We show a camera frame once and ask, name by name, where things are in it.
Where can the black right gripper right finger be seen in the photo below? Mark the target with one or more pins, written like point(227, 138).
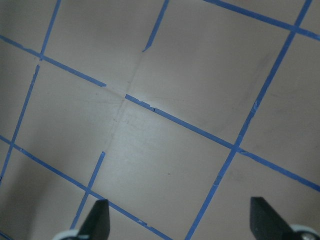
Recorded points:
point(266, 223)

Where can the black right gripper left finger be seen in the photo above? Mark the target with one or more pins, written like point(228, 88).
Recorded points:
point(97, 223)

